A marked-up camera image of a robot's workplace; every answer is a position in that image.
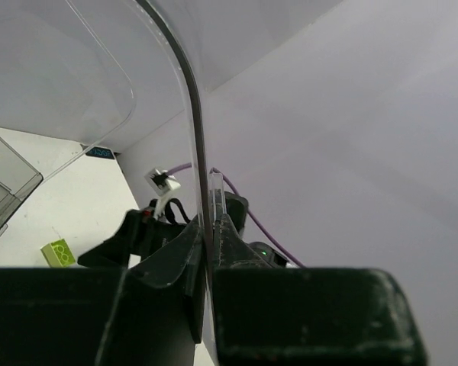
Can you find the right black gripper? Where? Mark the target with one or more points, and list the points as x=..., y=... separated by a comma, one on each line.
x=140, y=234

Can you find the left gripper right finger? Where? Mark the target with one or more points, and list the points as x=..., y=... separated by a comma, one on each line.
x=313, y=316

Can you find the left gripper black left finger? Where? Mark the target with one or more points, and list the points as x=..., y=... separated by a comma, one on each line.
x=150, y=314

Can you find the yellow lego brick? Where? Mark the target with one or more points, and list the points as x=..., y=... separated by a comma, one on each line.
x=58, y=254

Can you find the clear acrylic cover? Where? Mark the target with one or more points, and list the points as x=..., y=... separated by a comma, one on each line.
x=61, y=90

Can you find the right blue label sticker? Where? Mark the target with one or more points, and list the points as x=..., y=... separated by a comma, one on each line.
x=101, y=152

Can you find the grey stacked drawer trays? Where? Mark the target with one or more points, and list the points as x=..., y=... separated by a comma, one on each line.
x=18, y=180

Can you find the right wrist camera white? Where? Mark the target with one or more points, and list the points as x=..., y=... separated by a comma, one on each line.
x=164, y=185

